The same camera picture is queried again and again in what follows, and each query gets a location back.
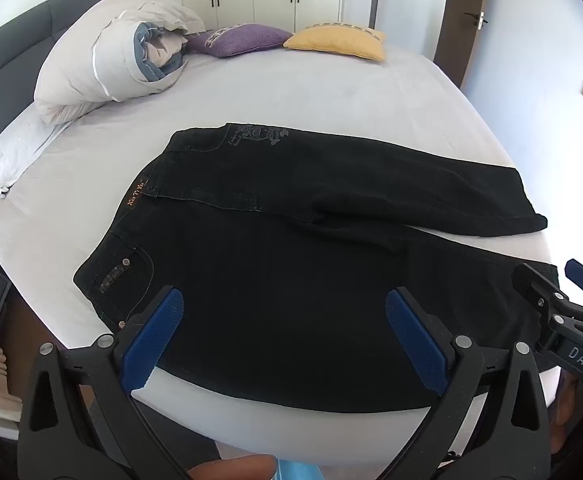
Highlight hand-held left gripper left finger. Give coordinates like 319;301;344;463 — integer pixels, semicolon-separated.
16;285;193;480

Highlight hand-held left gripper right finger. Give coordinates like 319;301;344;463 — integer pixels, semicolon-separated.
385;286;552;480

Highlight black pants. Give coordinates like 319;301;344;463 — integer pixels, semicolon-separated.
73;122;558;413

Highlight person's left hand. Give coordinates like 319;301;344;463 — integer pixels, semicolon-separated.
188;454;277;480

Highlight light blue object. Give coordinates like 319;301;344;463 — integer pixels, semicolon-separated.
276;460;325;480

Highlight flat white pillow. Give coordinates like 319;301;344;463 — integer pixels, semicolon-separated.
0;105;80;200

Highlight bed with white sheet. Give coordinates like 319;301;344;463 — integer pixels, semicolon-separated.
0;40;559;461

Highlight rolled white duvet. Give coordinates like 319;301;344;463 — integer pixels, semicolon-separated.
34;0;206;123

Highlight yellow cushion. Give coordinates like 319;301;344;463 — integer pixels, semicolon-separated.
284;22;387;62

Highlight purple cushion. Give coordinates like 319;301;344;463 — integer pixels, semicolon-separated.
188;23;293;58

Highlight grey padded headboard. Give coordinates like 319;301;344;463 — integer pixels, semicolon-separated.
0;0;157;261

